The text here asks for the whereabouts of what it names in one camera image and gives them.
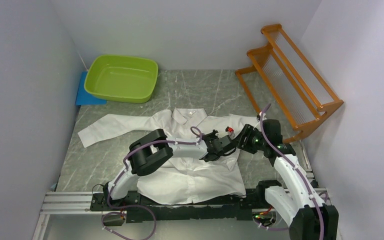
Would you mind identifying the orange wooden rack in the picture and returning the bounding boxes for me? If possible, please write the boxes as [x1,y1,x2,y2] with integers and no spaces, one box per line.
[235,23,344,143]

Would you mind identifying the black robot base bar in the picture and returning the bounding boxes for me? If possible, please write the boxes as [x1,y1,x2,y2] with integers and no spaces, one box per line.
[90,185,270,223]

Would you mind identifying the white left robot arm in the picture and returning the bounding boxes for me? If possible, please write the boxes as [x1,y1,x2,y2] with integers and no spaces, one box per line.
[103,126,237,210]

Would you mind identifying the aluminium frame rail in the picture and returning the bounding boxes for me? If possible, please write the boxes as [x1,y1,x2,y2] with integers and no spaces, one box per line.
[31,188,344,240]

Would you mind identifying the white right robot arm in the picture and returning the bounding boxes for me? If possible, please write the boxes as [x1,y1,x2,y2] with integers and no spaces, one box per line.
[235,119,339,240]

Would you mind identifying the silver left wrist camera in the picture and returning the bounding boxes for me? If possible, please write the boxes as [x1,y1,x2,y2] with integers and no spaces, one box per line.
[225,126,235,139]

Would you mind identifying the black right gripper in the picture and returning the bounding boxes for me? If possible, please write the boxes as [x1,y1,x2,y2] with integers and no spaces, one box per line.
[234,123,268,154]

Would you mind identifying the blue flat mat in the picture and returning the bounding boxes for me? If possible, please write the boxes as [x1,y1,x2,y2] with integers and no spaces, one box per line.
[75,71,107,107]

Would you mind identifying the green plastic basin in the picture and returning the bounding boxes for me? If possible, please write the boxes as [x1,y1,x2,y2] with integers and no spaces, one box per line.
[84,54,159,104]

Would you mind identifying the white button-up shirt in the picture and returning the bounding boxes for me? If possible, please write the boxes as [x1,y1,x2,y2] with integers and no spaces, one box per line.
[78,108,258,205]

